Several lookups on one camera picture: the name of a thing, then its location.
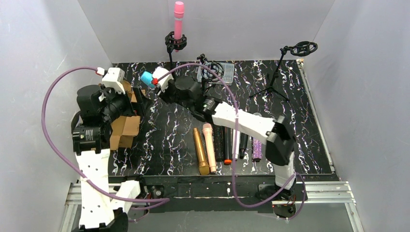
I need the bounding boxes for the brown cardboard box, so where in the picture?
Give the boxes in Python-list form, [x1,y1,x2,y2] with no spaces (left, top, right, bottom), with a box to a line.
[109,80,142,151]

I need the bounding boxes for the black tripod microphone stand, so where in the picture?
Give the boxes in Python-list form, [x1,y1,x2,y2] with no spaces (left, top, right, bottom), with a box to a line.
[197,54,225,94]
[249,41,318,102]

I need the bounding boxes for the turquoise blue microphone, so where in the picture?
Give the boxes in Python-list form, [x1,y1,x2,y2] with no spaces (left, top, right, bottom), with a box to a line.
[140,71,155,89]

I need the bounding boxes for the beige microphone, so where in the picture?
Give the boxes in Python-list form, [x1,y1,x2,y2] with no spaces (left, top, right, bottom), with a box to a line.
[202,123,217,173]

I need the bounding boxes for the black round-base microphone stand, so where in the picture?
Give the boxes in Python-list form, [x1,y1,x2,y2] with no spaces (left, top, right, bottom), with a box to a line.
[165,31,187,70]

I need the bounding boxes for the black glitter silver-mesh microphone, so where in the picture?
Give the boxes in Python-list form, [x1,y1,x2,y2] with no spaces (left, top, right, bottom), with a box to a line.
[213,125,224,162]

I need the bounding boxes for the black orange-tipped microphone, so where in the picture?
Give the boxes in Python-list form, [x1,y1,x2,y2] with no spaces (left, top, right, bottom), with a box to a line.
[223,127,233,165]

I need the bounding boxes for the white microphone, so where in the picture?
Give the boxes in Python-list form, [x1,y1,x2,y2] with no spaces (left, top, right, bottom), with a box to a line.
[232,130,240,160]

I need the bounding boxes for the black white-banded microphone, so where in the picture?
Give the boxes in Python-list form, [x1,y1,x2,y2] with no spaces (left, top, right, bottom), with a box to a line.
[239,132,249,159]

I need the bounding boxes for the pink microphone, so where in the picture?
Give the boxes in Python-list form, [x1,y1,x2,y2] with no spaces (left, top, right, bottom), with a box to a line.
[174,1,185,40]

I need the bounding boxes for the gold microphone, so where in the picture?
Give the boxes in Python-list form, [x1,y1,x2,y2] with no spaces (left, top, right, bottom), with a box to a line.
[193,128,210,175]

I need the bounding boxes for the purple glitter microphone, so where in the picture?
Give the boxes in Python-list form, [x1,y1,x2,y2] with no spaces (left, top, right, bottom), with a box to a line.
[252,138,262,162]

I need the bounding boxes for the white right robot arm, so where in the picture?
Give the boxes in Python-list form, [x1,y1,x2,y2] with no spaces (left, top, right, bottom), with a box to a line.
[151,75,295,190]

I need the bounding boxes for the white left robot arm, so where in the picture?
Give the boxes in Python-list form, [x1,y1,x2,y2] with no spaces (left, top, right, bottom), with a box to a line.
[72,85,136,232]

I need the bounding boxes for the clear plastic organizer box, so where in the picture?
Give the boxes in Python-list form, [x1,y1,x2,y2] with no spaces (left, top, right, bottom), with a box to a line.
[196,61,235,86]

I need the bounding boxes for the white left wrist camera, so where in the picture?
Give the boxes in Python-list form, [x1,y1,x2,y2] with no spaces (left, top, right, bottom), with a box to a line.
[102,67,126,94]

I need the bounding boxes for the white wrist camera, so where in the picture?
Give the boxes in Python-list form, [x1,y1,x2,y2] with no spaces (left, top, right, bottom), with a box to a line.
[102,67,126,94]
[152,67,174,93]

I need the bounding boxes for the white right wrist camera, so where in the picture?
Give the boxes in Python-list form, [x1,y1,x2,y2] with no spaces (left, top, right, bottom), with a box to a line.
[152,67,174,93]

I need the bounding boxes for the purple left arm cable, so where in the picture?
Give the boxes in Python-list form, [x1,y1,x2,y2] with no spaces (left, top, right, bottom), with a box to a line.
[41,66,170,223]

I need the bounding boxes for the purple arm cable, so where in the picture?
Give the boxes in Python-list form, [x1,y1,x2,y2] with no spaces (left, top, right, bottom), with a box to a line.
[155,63,307,221]
[41,66,170,223]

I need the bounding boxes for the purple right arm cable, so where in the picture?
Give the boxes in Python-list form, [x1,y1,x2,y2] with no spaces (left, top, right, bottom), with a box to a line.
[155,63,307,221]

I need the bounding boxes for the aluminium frame rail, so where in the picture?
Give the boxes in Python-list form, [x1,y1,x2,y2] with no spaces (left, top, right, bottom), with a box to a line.
[60,181,364,232]

